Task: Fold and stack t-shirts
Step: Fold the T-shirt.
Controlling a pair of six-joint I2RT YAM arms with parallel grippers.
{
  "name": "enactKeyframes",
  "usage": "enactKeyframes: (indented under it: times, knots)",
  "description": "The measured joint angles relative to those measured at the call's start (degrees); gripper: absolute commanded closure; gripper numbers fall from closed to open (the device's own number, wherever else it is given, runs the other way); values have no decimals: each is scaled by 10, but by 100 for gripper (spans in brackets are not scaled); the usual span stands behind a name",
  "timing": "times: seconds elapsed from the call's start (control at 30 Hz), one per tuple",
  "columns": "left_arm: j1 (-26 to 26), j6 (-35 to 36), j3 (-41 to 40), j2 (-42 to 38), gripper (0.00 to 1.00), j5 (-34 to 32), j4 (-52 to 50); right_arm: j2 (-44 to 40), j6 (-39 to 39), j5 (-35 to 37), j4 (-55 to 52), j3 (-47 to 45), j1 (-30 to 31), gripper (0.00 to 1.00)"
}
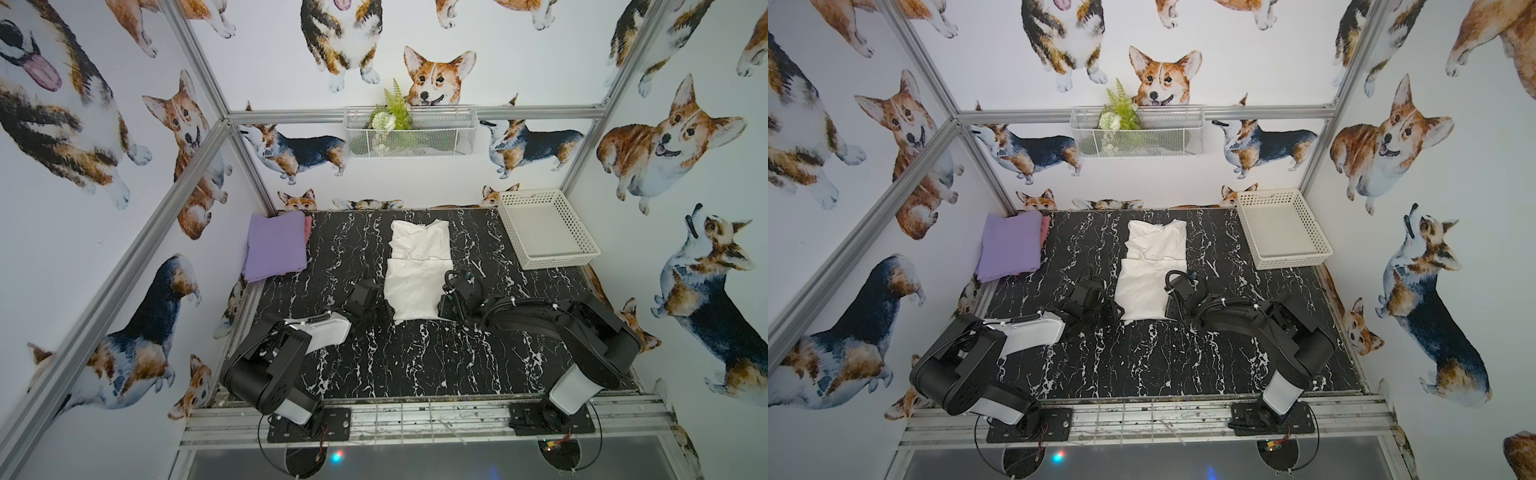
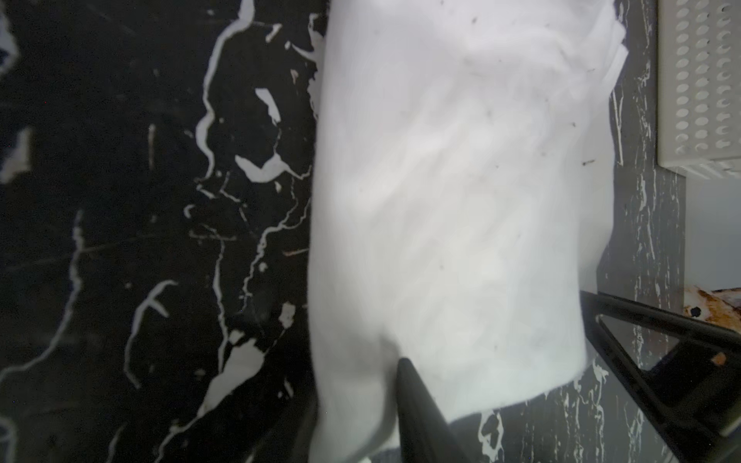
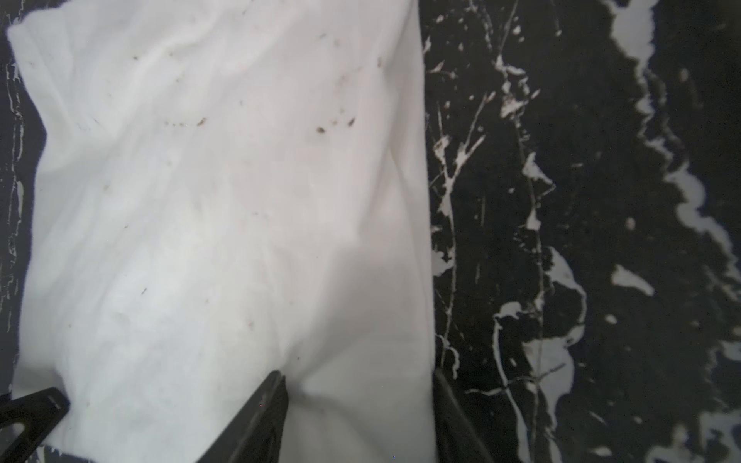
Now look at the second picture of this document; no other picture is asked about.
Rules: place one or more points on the white plastic basket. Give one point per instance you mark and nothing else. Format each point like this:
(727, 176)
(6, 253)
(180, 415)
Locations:
(698, 116)

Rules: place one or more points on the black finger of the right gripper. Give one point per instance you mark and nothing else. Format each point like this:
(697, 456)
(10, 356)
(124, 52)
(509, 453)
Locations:
(692, 395)

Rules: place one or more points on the white printed t-shirt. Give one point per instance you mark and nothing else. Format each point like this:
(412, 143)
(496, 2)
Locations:
(462, 198)

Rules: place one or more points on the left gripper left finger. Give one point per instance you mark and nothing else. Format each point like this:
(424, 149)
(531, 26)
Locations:
(290, 438)

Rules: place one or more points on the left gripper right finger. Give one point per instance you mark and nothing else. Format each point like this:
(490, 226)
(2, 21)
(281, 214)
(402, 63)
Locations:
(425, 435)

